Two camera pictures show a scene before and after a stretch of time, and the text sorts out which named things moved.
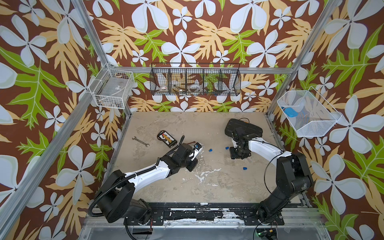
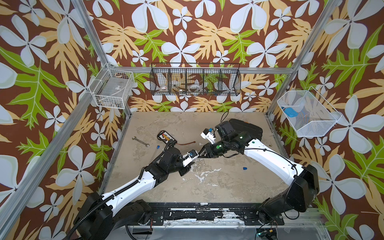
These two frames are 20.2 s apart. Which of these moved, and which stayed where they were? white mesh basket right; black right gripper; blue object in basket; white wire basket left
Moved: black right gripper
Stayed: blue object in basket; white wire basket left; white mesh basket right
